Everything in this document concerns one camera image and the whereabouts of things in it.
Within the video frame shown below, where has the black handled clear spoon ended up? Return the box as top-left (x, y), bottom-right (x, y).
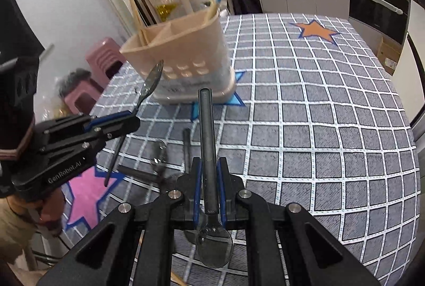
top-left (197, 88), bottom-right (233, 268)

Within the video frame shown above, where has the person left hand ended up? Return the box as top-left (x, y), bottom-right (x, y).
top-left (29, 188), bottom-right (66, 238)

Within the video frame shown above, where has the short pink plastic stool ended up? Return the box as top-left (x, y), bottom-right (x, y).
top-left (64, 79), bottom-right (103, 115)

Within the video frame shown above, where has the tall pink plastic stool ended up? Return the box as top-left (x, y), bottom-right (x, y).
top-left (85, 38), bottom-right (126, 88)

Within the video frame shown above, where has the beige utensil holder caddy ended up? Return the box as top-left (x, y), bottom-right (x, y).
top-left (120, 9), bottom-right (236, 104)

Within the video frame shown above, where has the grey checked star tablecloth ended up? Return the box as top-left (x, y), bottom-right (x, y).
top-left (61, 13), bottom-right (421, 286)

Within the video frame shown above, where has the cardboard box on floor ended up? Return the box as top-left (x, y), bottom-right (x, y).
top-left (377, 37), bottom-right (402, 75)

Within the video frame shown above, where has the black built-in oven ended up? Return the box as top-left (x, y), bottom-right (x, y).
top-left (349, 0), bottom-right (409, 44)

